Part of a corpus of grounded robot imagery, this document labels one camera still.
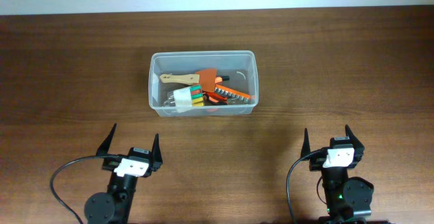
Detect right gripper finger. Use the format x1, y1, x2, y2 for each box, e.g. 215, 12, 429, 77
300, 128, 311, 160
345, 125, 365, 160

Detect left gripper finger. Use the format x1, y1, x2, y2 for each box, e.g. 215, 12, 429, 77
151, 134, 163, 172
96, 123, 117, 156

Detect clear box coloured connectors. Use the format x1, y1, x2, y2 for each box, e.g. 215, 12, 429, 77
163, 85, 205, 113

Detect small red cutting pliers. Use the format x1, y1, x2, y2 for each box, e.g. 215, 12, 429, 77
203, 92, 228, 105

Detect socket bit rail orange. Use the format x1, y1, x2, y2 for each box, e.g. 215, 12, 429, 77
214, 84, 251, 103

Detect orange scraper wooden handle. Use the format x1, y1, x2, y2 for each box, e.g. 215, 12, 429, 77
159, 69, 217, 92

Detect orange black needle-nose pliers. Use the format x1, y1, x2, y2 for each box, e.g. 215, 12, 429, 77
215, 76, 230, 83

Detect clear plastic container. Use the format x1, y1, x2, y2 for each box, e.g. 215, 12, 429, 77
149, 50, 259, 117

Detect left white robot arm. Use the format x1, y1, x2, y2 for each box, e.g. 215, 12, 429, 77
84, 126, 163, 224

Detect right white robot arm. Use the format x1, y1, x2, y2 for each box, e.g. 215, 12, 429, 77
300, 126, 374, 223

